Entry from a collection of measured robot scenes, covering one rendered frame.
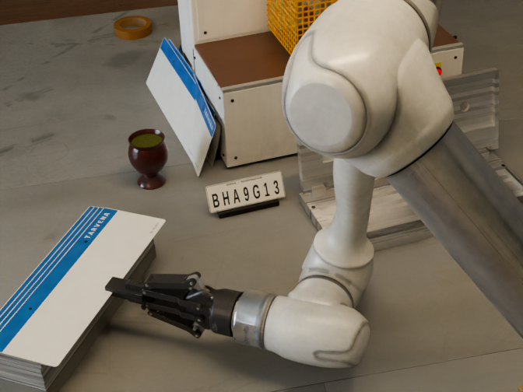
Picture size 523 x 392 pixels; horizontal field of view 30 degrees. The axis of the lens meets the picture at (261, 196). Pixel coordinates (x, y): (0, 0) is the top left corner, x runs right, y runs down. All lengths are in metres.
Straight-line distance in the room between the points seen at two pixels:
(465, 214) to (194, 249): 0.89
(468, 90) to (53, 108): 0.99
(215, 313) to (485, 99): 0.81
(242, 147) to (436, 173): 1.05
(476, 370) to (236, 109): 0.75
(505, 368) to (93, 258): 0.73
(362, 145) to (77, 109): 1.45
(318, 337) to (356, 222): 0.19
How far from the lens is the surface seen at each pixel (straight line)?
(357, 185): 1.37
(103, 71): 2.55
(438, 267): 1.85
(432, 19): 1.17
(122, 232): 1.80
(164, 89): 2.36
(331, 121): 1.01
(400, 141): 1.05
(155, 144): 2.02
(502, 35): 2.70
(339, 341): 1.51
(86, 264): 1.74
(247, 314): 1.55
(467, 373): 1.65
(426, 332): 1.71
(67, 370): 1.66
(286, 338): 1.53
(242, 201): 1.97
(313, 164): 1.94
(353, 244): 1.59
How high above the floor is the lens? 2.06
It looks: 35 degrees down
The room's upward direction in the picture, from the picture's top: 2 degrees counter-clockwise
